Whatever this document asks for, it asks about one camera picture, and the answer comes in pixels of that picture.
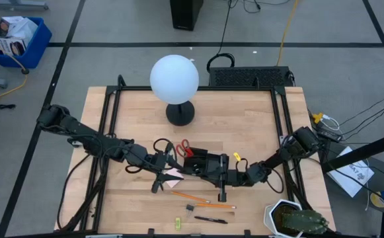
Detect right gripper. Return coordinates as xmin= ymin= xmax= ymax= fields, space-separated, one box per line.
xmin=194 ymin=153 xmax=248 ymax=204

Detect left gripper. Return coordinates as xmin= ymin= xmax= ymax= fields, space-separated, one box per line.
xmin=146 ymin=141 xmax=188 ymax=195

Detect black mesh desk organizer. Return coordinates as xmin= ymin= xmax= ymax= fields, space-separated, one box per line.
xmin=181 ymin=147 xmax=227 ymax=181

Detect red-handled scissors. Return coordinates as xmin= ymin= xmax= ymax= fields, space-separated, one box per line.
xmin=175 ymin=138 xmax=195 ymax=159

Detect orange pencil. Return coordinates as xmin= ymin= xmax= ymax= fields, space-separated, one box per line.
xmin=194 ymin=202 xmax=237 ymax=210
xmin=170 ymin=190 xmax=211 ymax=204

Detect black pen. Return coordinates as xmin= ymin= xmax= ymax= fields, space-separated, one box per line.
xmin=194 ymin=216 xmax=229 ymax=225

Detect cactus in white pot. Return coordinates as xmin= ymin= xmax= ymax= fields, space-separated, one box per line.
xmin=263 ymin=198 xmax=330 ymax=238

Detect white globe table lamp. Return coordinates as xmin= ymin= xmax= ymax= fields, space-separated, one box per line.
xmin=149 ymin=54 xmax=200 ymax=127

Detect black mesh-top computer case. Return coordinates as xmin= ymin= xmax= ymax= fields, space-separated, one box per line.
xmin=208 ymin=65 xmax=295 ymax=89

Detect black power brick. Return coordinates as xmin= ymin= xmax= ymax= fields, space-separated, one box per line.
xmin=316 ymin=127 xmax=344 ymax=143

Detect white printed paper sheet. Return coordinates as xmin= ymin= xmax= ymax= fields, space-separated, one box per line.
xmin=327 ymin=145 xmax=375 ymax=198

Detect black diagonal beam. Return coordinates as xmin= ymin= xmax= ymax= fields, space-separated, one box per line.
xmin=320 ymin=128 xmax=384 ymax=173

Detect black computer tower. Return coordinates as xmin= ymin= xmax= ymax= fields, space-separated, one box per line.
xmin=169 ymin=0 xmax=205 ymax=32

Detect yellow and blue round object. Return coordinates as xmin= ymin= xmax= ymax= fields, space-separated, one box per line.
xmin=369 ymin=189 xmax=384 ymax=210

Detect blue plastic bin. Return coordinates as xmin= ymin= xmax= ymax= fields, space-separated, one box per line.
xmin=0 ymin=15 xmax=53 ymax=69

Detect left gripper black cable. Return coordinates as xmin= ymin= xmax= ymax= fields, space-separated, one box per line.
xmin=152 ymin=137 xmax=175 ymax=157

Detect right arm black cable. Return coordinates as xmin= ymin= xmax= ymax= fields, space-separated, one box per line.
xmin=264 ymin=166 xmax=286 ymax=195

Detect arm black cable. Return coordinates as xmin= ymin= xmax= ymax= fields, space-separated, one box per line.
xmin=56 ymin=152 xmax=93 ymax=231
xmin=264 ymin=166 xmax=286 ymax=195

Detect black metal table frame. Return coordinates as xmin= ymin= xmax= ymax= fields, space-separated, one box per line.
xmin=79 ymin=74 xmax=311 ymax=238

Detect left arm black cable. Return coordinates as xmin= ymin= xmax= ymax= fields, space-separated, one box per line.
xmin=56 ymin=152 xmax=93 ymax=231

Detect white cable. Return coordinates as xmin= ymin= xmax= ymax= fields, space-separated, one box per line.
xmin=322 ymin=114 xmax=341 ymax=132

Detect black hanging cable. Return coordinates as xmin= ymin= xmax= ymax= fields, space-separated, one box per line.
xmin=206 ymin=0 xmax=237 ymax=74

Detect yellow hanging cable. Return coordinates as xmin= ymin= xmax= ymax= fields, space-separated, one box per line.
xmin=276 ymin=0 xmax=300 ymax=66

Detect yellow floor cable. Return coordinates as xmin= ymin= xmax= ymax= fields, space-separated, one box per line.
xmin=0 ymin=28 xmax=30 ymax=105

